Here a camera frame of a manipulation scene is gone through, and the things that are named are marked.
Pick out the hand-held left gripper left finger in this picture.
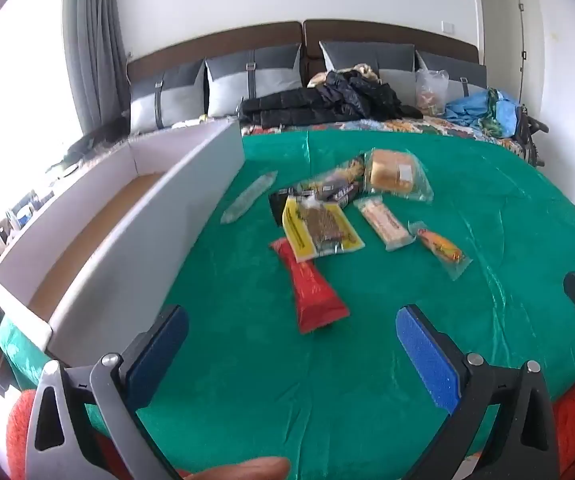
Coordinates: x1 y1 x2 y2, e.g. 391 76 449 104
25 304 191 480

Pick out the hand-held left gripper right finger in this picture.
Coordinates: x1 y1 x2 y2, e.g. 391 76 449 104
395 304 561 480

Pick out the orange sausage packet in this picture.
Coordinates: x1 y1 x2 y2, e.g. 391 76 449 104
407 220 473 281

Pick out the red snack packet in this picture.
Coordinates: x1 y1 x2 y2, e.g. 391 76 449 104
269 237 351 335

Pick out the pink wafer packet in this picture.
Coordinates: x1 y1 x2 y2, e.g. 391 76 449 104
353 196 417 252

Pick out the white cardboard box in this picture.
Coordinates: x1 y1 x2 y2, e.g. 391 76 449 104
0 119 244 356

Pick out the yellow snack packet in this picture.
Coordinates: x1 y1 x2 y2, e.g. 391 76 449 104
282 195 365 263

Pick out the clear tube snack packet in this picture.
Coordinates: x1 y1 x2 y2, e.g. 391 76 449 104
220 170 278 225

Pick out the brown snack bar packet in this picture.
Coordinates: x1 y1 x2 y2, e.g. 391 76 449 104
312 182 361 207

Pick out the bread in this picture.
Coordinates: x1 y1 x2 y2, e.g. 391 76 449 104
362 148 434 204

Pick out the black printed snack packet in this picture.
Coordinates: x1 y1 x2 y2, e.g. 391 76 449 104
269 156 368 227

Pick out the person's left hand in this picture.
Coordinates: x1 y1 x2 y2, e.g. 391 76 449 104
188 456 291 480

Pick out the green satin cloth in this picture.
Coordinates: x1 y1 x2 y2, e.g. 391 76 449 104
0 127 575 480

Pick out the dark chair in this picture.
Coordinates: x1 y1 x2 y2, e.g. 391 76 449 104
515 105 551 168

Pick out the orange fleece clothing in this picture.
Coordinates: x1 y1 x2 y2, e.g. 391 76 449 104
5 377 575 480

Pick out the green patterned cloth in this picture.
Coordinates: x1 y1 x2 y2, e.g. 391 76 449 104
477 87 505 136

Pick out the blue plastic sheet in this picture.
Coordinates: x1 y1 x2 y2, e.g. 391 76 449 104
445 87 523 138

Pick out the floral bedsheet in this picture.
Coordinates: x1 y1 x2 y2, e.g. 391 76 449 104
240 115 533 161

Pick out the dark cloth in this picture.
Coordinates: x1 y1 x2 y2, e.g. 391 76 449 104
48 117 131 176

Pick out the white door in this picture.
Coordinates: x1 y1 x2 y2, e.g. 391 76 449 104
482 0 541 116

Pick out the grey and white pillow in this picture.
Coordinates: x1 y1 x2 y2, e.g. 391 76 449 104
319 41 417 91
416 50 488 98
205 42 303 116
130 60 207 133

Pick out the clear plastic bag of food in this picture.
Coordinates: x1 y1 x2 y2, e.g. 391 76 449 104
415 69 451 116

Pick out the black puffer jacket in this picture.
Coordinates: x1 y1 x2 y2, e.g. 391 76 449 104
238 70 423 128

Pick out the beige patterned bag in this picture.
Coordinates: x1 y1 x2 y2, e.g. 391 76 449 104
350 63 381 83

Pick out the grey curtain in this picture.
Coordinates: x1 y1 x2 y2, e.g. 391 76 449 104
62 0 133 136

